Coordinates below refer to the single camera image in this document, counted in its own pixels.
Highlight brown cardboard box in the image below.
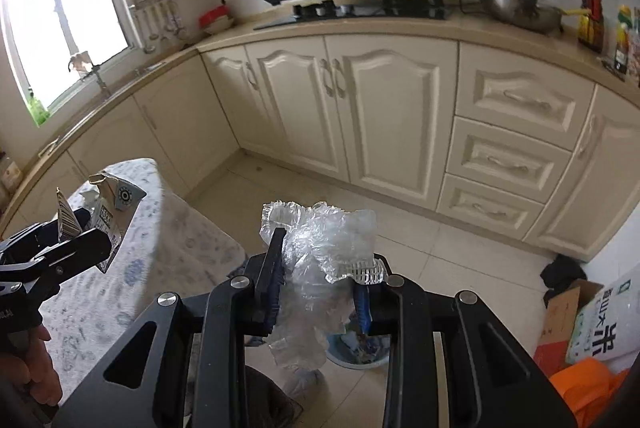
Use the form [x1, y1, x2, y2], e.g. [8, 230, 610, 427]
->
[535, 278, 603, 361]

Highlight black cloth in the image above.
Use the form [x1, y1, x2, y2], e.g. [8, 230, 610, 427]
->
[540, 254, 588, 304]

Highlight clear seasoning bottle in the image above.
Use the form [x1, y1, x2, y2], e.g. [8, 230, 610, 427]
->
[627, 8, 640, 86]

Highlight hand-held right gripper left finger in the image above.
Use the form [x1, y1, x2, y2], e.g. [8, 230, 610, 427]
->
[52, 228, 288, 428]

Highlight black gas stove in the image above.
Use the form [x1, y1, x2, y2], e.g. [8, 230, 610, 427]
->
[254, 0, 448, 32]

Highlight white green rice bag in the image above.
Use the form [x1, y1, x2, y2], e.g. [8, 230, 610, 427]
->
[565, 275, 640, 366]

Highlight metal faucet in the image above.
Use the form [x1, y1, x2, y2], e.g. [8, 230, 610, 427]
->
[66, 51, 110, 95]

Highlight medium cream cabinet drawer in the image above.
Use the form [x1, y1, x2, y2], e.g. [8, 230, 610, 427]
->
[446, 117, 573, 204]

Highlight orange plastic object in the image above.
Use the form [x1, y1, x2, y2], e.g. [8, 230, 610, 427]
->
[547, 357, 633, 428]

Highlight kitchen window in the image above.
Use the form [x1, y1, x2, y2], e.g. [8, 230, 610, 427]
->
[0, 0, 143, 126]

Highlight large cream cabinet drawer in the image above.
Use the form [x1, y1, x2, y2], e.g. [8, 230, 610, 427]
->
[456, 42, 596, 149]

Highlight person's left hand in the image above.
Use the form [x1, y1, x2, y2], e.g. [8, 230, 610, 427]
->
[0, 324, 64, 410]

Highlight blue trash bin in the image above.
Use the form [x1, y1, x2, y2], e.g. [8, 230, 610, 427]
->
[325, 308, 391, 367]

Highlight small cream cabinet drawer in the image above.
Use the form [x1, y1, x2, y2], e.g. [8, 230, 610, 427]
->
[436, 174, 546, 241]

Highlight white milk carton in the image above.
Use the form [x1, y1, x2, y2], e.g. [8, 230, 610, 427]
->
[55, 173, 148, 274]

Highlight red white container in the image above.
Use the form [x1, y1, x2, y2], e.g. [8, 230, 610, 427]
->
[198, 0, 236, 34]

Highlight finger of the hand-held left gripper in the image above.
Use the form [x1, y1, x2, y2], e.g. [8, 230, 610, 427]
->
[0, 228, 113, 305]
[0, 207, 93, 266]

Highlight metal utensil rack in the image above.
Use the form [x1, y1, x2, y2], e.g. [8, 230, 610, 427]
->
[131, 0, 188, 54]

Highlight cream kitchen cabinet unit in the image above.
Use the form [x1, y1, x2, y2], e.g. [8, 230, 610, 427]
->
[0, 6, 640, 264]

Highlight yellow cap bottle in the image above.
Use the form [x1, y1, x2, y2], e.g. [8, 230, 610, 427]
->
[612, 5, 635, 73]

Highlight oil and sauce bottles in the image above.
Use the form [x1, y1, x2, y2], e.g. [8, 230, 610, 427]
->
[578, 0, 606, 54]

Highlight metal wok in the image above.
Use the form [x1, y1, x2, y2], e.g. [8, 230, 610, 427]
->
[477, 0, 592, 34]

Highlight clear plastic packaging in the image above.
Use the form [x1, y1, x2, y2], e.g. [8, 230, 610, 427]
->
[259, 201, 391, 371]

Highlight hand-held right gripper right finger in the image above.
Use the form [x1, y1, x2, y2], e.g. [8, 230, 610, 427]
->
[352, 253, 563, 428]

